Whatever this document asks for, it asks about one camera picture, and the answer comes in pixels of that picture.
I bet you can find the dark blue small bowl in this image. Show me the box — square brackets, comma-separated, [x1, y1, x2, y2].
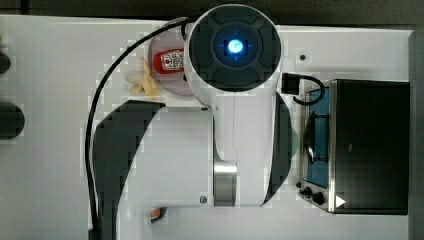
[150, 207, 167, 223]

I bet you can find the black cylinder upper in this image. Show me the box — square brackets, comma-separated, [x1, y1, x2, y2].
[0, 53, 11, 74]

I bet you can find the black cylinder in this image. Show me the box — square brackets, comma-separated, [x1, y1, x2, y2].
[0, 53, 11, 74]
[0, 102, 25, 140]

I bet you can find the grey round plate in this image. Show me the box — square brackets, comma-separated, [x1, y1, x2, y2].
[148, 26, 193, 97]

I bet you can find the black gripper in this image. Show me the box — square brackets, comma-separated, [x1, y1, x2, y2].
[281, 73, 300, 95]

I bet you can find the green mug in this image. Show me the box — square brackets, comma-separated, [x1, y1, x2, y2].
[291, 130, 300, 156]

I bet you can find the red ketchup bottle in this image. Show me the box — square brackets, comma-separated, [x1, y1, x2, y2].
[153, 48, 184, 74]

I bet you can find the orange toy fruit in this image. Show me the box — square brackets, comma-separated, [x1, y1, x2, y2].
[150, 208, 163, 220]

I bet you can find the black cylinder lower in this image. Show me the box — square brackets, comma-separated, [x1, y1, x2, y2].
[0, 102, 25, 140]

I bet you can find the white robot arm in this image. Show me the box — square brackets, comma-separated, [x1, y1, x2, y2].
[90, 4, 294, 240]

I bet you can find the black toaster oven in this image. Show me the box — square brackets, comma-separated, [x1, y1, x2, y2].
[297, 79, 410, 215]

